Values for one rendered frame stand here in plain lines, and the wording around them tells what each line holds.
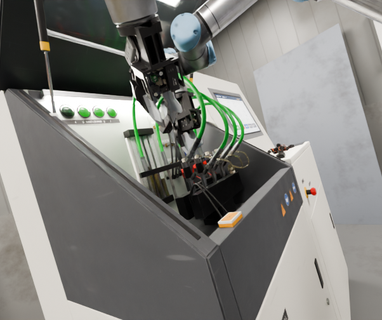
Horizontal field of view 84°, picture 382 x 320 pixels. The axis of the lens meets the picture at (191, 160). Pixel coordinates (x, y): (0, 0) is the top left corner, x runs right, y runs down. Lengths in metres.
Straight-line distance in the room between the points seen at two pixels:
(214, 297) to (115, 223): 0.23
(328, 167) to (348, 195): 0.33
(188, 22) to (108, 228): 0.50
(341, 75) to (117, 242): 2.54
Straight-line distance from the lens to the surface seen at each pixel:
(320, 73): 2.75
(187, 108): 0.69
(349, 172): 2.63
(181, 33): 0.59
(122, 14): 0.39
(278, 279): 0.60
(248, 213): 0.48
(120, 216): 0.44
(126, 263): 0.49
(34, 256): 0.99
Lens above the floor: 1.09
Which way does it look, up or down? level
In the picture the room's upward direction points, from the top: 17 degrees counter-clockwise
